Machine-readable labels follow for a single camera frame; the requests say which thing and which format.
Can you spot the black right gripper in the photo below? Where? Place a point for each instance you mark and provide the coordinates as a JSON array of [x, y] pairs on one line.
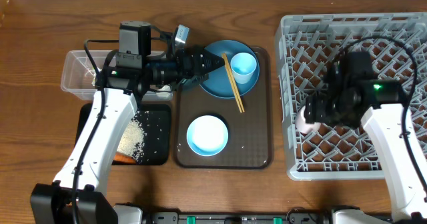
[[315, 111]]

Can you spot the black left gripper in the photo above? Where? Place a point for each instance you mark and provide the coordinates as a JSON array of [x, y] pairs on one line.
[[198, 72]]

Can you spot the light blue cup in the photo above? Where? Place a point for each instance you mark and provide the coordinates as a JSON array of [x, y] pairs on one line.
[[243, 66]]

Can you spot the grey dishwasher rack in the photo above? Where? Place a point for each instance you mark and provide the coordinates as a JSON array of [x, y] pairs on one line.
[[305, 46]]

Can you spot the pile of white rice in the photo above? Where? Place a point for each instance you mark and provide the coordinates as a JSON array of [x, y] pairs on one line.
[[133, 140]]

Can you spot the dark brown serving tray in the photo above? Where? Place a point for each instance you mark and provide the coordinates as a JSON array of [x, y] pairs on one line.
[[250, 139]]

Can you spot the light blue rice bowl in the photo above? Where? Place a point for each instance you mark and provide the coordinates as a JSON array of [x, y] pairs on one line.
[[207, 135]]

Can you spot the orange carrot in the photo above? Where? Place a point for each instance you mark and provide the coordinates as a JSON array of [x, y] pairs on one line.
[[124, 159]]

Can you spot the pink cup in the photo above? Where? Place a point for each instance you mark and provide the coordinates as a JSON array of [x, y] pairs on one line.
[[302, 126]]

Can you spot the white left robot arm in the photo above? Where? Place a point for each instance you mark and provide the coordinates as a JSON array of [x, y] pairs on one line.
[[77, 193]]

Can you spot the clear plastic bin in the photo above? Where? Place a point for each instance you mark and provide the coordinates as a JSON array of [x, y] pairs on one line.
[[78, 76]]

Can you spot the dark blue plate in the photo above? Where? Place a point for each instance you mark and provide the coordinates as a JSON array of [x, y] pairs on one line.
[[218, 83]]

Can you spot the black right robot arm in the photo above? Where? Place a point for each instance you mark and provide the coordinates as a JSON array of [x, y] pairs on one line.
[[386, 118]]

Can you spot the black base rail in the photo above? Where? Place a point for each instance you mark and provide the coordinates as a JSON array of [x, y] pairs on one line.
[[233, 218]]

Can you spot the black plastic tray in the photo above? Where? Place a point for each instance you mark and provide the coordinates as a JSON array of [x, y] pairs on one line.
[[156, 134]]

